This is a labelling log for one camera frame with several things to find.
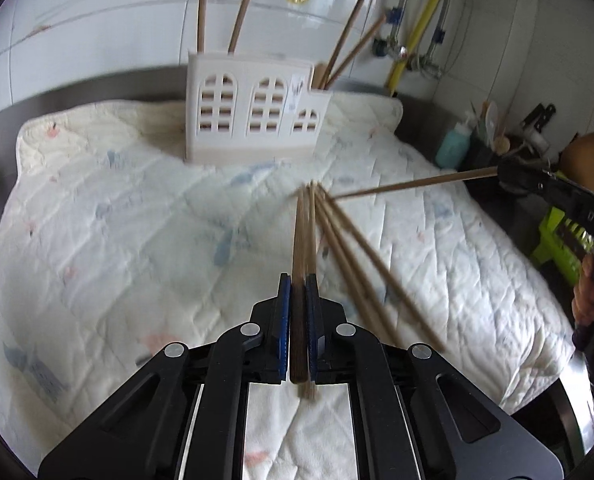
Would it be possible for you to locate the dark utensil pot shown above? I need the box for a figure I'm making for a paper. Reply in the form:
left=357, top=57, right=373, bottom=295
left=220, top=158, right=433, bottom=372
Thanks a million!
left=458, top=134, right=544, bottom=172

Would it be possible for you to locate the wooden chopstick six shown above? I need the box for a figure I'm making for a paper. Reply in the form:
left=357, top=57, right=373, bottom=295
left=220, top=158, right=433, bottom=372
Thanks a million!
left=315, top=186, right=406, bottom=348

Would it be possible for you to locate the white quilted mat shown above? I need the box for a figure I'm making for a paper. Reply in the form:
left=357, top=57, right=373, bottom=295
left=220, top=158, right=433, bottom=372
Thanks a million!
left=0, top=93, right=574, bottom=470

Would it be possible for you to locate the wooden chopstick eight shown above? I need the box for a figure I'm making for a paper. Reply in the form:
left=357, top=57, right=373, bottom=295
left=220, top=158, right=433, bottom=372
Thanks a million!
left=323, top=13, right=386, bottom=90

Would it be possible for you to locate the right braided metal hose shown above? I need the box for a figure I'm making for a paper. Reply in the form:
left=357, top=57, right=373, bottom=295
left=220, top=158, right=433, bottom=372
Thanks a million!
left=421, top=0, right=459, bottom=72

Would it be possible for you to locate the chrome water valve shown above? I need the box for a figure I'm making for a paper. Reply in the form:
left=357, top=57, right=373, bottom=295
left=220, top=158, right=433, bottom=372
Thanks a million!
left=408, top=55, right=443, bottom=80

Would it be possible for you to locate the white plastic utensil holder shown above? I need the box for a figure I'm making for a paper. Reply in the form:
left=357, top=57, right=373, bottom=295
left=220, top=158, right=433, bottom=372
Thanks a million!
left=185, top=53, right=332, bottom=166

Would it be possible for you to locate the wooden chopstick one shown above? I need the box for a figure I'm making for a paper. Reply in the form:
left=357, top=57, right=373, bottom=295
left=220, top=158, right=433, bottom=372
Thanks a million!
left=196, top=0, right=208, bottom=53

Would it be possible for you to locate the white rice paddle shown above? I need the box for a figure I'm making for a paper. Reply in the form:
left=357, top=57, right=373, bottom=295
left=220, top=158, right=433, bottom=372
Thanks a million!
left=482, top=101, right=498, bottom=146

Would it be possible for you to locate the wooden chopstick nine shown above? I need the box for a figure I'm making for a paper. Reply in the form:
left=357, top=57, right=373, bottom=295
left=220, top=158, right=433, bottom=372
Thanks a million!
left=318, top=0, right=364, bottom=90

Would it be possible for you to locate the red-handled water valve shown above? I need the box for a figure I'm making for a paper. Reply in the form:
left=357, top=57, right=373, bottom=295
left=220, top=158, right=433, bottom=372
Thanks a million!
left=372, top=37, right=409, bottom=62

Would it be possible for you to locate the wooden chopstick two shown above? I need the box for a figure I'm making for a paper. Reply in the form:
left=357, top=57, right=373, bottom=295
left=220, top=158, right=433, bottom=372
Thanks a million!
left=227, top=0, right=250, bottom=54

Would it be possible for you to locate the wooden chopstick seven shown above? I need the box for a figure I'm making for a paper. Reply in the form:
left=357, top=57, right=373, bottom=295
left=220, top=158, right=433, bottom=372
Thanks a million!
left=333, top=167, right=498, bottom=200

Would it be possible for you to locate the wooden chopstick three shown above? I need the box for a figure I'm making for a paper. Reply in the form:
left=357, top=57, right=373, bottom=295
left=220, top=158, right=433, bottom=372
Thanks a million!
left=289, top=188, right=309, bottom=384

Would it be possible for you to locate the wooden chopstick four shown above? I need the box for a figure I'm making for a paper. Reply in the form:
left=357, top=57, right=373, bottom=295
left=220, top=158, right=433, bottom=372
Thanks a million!
left=300, top=183, right=317, bottom=401

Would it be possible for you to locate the teal spray bottle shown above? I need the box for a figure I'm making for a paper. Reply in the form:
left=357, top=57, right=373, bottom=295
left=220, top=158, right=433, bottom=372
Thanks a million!
left=435, top=110, right=476, bottom=169

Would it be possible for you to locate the wooden chopstick five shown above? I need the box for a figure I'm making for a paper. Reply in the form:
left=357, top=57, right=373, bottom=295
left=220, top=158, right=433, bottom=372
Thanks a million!
left=312, top=184, right=394, bottom=346

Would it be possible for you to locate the wooden spoon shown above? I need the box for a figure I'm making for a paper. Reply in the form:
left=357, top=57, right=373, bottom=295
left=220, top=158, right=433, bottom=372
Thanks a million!
left=492, top=127, right=510, bottom=156

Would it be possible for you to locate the left braided metal hose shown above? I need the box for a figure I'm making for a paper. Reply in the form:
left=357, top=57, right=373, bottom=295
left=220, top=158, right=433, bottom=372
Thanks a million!
left=386, top=0, right=421, bottom=57

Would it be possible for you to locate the yellow gas pipe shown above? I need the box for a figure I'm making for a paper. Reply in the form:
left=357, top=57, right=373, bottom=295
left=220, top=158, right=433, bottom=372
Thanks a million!
left=386, top=0, right=440, bottom=96

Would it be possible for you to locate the braided metal hose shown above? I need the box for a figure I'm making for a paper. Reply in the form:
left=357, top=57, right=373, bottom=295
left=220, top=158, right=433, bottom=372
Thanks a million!
left=421, top=0, right=459, bottom=72
left=386, top=0, right=421, bottom=57

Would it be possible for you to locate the person's right hand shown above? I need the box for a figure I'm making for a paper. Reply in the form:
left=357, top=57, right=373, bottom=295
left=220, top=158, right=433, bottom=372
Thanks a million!
left=571, top=255, right=594, bottom=326

